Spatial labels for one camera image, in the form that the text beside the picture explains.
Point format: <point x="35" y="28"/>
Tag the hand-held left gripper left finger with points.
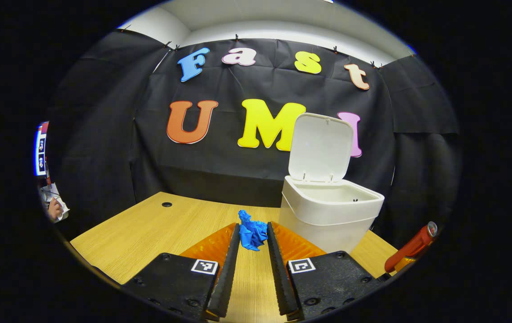
<point x="226" y="278"/>

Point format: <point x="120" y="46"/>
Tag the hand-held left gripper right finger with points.
<point x="280" y="278"/>

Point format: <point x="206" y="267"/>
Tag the blue paper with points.
<point x="252" y="233"/>

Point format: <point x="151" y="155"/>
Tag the white desktop garbage bin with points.
<point x="327" y="215"/>

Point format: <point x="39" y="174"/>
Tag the red pop can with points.
<point x="410" y="246"/>

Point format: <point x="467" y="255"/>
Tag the wooden desktop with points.
<point x="157" y="237"/>

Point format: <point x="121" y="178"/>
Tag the black backdrop cloth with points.
<point x="220" y="170"/>

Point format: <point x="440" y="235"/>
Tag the white paper sheet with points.
<point x="60" y="197"/>

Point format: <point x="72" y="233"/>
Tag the computer monitor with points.
<point x="40" y="150"/>

